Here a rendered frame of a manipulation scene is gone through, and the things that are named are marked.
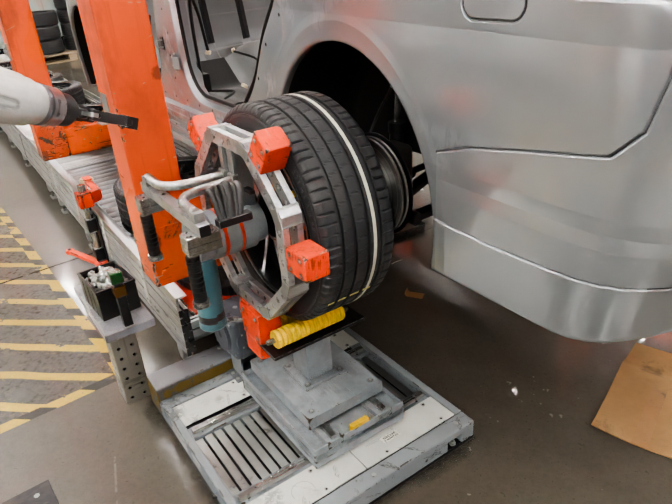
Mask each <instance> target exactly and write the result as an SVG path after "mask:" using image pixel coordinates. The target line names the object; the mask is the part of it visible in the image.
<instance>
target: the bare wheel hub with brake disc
mask: <svg viewBox="0 0 672 504"><path fill-rule="evenodd" d="M366 137H367V138H368V140H369V142H370V144H371V146H372V147H373V149H374V151H375V154H376V157H377V158H378V160H379V163H380V165H381V167H380V168H381V169H382V171H383V174H384V175H383V176H384V177H385V180H386V183H387V188H388V191H389V197H390V200H391V205H392V206H391V208H392V212H393V222H394V228H393V229H394V230H396V229H397V228H399V227H400V226H401V224H402V223H403V222H404V220H405V218H406V215H407V211H408V205H409V191H408V184H407V180H406V176H405V173H404V170H403V168H402V165H401V163H400V161H399V159H398V158H397V156H396V155H395V153H394V152H393V150H392V149H391V148H390V147H389V146H388V145H387V144H386V143H385V142H384V141H382V140H381V139H379V138H377V137H374V136H366Z"/></svg>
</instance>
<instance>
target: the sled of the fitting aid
mask: <svg viewBox="0 0 672 504"><path fill-rule="evenodd" d="M241 374H242V379H243V385H244V388H245V389H246V391H247V392H248V393H249V394H250V395H251V396H252V397H253V398H254V399H255V401H256V402H257V403H258V404H259V405H260V406H261V407H262V408H263V410H264V411H265V412H266V413H267V414H268V415H269V416H270V417H271V419H272V420H273V421H274V422H275V423H276V424H277V425H278V426H279V428H280V429H281V430H282V431H283V432H284V433H285V434H286V435H287V437H288V438H289V439H290V440H291V441H292V442H293V443H294V444H295V446H296V447H297V448H298V449H299V450H300V451H301V452H302V453H303V454H304V456H305V457H306V458H307V459H308V460H309V461H310V462H311V463H312V465H313V466H314V467H315V468H316V469H318V468H320V467H322V466H323V465H325V464H327V463H328V462H330V461H332V460H333V459H335V458H337V457H338V456H340V455H342V454H344V453H345V452H347V451H349V450H350V449H352V448H354V447H355V446H357V445H359V444H360V443H362V442H364V441H366V440H367V439H369V438H371V437H372V436H374V435H376V434H377V433H379V432H381V431H382V430H384V429H386V428H388V427H389V426H391V425H393V424H394V423H396V422H398V421H399V420H401V419H403V401H402V400H401V399H400V398H399V397H397V396H396V395H395V394H394V393H392V392H391V391H390V390H389V389H387V388H386V387H385V386H384V385H382V391H381V392H379V393H378V394H376V395H374V396H372V397H370V398H368V399H367V400H365V401H363V402H361V403H359V404H358V405H356V406H354V407H352V408H350V409H348V410H347V411H345V412H343V413H341V414H339V415H337V416H336V417H334V418H332V419H330V420H328V421H327V422H325V423H323V424H321V425H319V426H317V427H316V428H314V429H312V430H309V429H308V428H307V427H306V426H305V425H304V424H303V423H302V422H301V421H300V420H299V419H298V418H297V416H296V415H295V414H294V413H293V412H292V411H291V410H290V409H289V408H288V407H287V406H286V405H285V404H284V403H283V402H282V401H281V400H280V399H279V398H278V397H277V395H276V394H275V393H274V392H273V391H272V390H271V389H270V388H269V387H268V386H267V385H266V384H265V383H264V382H263V381H262V380H261V379H260V378H259V377H258V376H257V374H256V373H255V372H254V371H253V370H252V369H251V368H248V369H246V370H244V371H242V372H241Z"/></svg>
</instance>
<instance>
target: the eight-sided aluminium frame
mask: <svg viewBox="0 0 672 504"><path fill-rule="evenodd" d="M252 136H253V134H252V133H250V132H248V131H245V130H243V129H240V128H238V127H236V126H233V125H231V123H230V124H228V123H221V124H217V125H212V126H208V127H207V128H206V131H205V132H204V138H203V141H202V144H201V147H200V150H199V154H198V157H197V160H196V162H195V167H194V168H195V177H198V176H202V175H206V174H210V173H214V172H218V168H219V166H220V157H219V151H218V145H219V144H220V145H222V146H223V147H224V148H226V149H230V150H232V151H233V152H234V153H236V154H238V155H240V156H241V157H242V158H243V159H244V161H245V163H246V165H247V167H248V169H249V171H250V173H251V175H252V177H253V179H254V181H255V183H256V185H257V187H258V189H259V191H260V193H261V195H262V197H263V199H264V201H265V203H266V205H267V207H268V209H269V211H270V213H271V215H272V218H273V221H274V224H275V230H276V238H277V246H278V255H279V263H280V271H281V279H282V286H281V288H280V289H279V290H278V291H277V292H276V294H275V295H274V294H273V293H272V292H270V291H269V290H268V289H267V288H265V287H264V286H263V285H262V284H260V283H259V282H258V281H257V280H255V279H254V278H253V277H252V275H251V274H250V272H249V270H248V268H247V266H246V264H245V262H244V260H243V258H242V256H241V254H240V252H236V253H233V254H231V257H232V259H233V261H234V263H235V265H236V267H237V269H238V271H239V274H236V271H235V269H234V267H233V265H232V263H231V261H230V259H229V257H228V256H225V257H222V258H219V260H220V262H221V264H222V266H223V268H224V270H225V272H226V274H227V277H228V279H229V281H230V285H231V286H232V288H233V289H234V291H235V292H236V294H237V295H239V294H240V296H241V297H242V298H243V299H244V300H245V301H246V302H247V303H249V304H250V305H251V306H252V307H253V308H254V309H255V310H257V311H258V312H259V313H260V314H261V315H262V317H263V318H266V319H267V320H268V321H269V320H271V319H273V318H276V317H278V316H281V315H283V314H285V313H286V312H288V311H289V309H290V308H291V307H292V306H293V305H294V304H295V303H296V302H297V301H298V300H299V299H300V298H301V297H302V296H303V295H304V294H305V293H307V291H308V290H309V283H307V284H306V283H304V282H303V281H302V280H300V279H299V278H297V277H296V276H295V275H293V274H292V273H290V272H289V271H288V267H287V258H286V250H285V249H286V247H288V246H291V244H292V245H294V244H296V243H299V242H302V241H305V240H304V229H303V223H304V220H303V217H302V212H301V210H300V207H299V203H298V202H296V200H295V198H294V196H293V194H292V192H291V190H290V188H289V186H288V184H287V183H286V181H285V179H284V177H283V175H282V173H281V171H280V170H276V171H273V172H269V173H267V175H268V177H269V179H270V180H271V182H272V184H273V186H274V188H275V190H276V192H277V194H278V196H279V198H280V200H281V202H282V204H283V206H282V205H281V203H280V201H279V199H278V197H277V195H276V193H275V191H274V189H273V187H272V185H271V183H270V181H269V179H268V177H267V175H266V174H262V175H260V174H259V172H258V171H257V169H256V168H255V166H254V164H253V163H252V161H251V159H250V158H249V156H248V153H249V149H250V144H251V140H252ZM200 201H201V206H202V211H205V210H208V209H211V208H212V207H211V202H210V196H209V195H207V194H203V195H201V196H200ZM289 228H290V233H289ZM290 235H291V242H290ZM250 288H251V289H250Z"/></svg>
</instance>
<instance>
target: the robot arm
mask: <svg viewBox="0 0 672 504"><path fill-rule="evenodd" d="M87 109H89V110H90V111H89V110H87ZM74 121H79V122H82V121H84V122H89V123H93V122H95V121H98V122H103V123H109V124H114V125H118V127H120V129H124V128H128V129H133V130H137V129H138V121H139V119H138V118H135V117H130V116H127V115H122V114H114V113H109V112H103V111H99V110H96V109H95V108H91V107H85V106H84V105H81V104H77V103H76V101H75V99H74V98H73V97H72V96H71V95H69V94H66V93H62V92H61V91H60V90H59V89H57V88H55V87H51V86H47V85H44V84H41V83H37V82H34V81H33V80H32V79H30V78H28V77H25V76H23V75H22V74H20V73H18V72H15V71H12V70H9V69H6V68H3V67H0V123H2V124H9V125H19V126H24V125H29V124H31V125H35V126H52V127H55V126H63V127H65V126H69V125H71V124H72V123H73V122H74Z"/></svg>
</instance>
